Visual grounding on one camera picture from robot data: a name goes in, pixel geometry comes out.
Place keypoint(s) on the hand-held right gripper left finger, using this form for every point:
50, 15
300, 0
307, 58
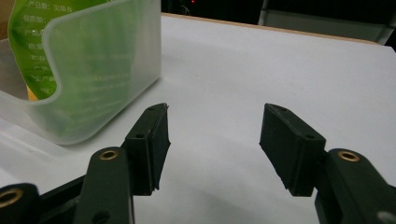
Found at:
149, 149

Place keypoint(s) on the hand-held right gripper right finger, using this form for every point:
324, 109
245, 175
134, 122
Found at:
289, 152

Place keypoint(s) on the clear plastic container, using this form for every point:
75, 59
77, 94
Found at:
102, 93

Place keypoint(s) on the green and white food packet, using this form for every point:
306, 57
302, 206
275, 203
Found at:
28, 46

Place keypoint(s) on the gold food packet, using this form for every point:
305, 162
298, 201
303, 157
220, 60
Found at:
4, 15

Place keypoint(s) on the white table cover sheet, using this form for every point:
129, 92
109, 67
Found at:
233, 77

